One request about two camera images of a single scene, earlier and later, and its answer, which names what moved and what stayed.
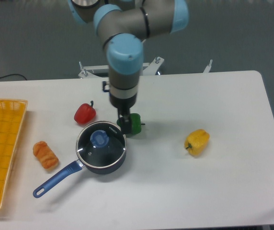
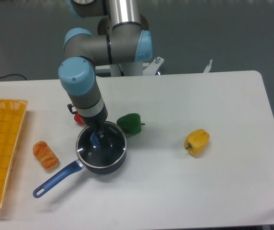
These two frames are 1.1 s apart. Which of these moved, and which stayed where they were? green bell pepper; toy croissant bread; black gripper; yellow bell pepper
Moved: black gripper
Stayed: green bell pepper; toy croissant bread; yellow bell pepper
